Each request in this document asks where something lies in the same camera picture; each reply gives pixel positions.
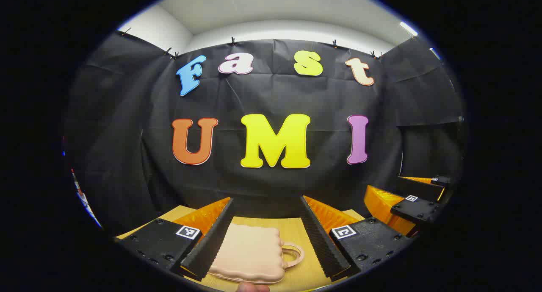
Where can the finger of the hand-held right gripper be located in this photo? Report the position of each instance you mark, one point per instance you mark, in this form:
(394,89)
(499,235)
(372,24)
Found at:
(419,188)
(419,210)

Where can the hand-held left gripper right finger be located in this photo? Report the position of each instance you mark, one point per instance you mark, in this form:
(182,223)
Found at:
(322,241)

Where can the black backdrop cloth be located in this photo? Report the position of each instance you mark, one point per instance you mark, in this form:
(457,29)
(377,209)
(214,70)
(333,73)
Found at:
(127,135)

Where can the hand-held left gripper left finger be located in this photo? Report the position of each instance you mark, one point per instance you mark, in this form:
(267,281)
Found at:
(216,237)

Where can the white desk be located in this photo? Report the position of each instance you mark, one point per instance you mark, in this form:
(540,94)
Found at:
(84,201)

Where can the pink suitcase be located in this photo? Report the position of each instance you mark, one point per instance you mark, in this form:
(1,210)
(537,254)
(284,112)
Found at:
(250,254)

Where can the ceiling light panel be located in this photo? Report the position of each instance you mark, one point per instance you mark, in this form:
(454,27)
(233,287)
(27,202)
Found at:
(435,53)
(408,28)

